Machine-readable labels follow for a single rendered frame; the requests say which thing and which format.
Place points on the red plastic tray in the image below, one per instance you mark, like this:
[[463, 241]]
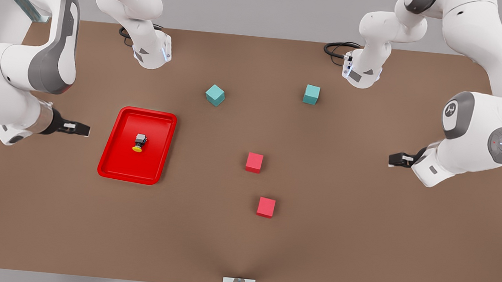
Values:
[[147, 168]]

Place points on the teal cube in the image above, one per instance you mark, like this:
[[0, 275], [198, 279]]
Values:
[[311, 94], [215, 95]]

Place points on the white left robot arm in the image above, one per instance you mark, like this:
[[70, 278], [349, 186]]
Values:
[[471, 148]]

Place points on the red cube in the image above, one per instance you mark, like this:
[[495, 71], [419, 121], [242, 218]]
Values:
[[254, 162], [266, 207]]

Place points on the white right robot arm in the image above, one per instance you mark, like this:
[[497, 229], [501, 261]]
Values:
[[51, 62]]

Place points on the grey switch with yellow button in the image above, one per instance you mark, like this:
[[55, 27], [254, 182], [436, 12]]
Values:
[[140, 142]]

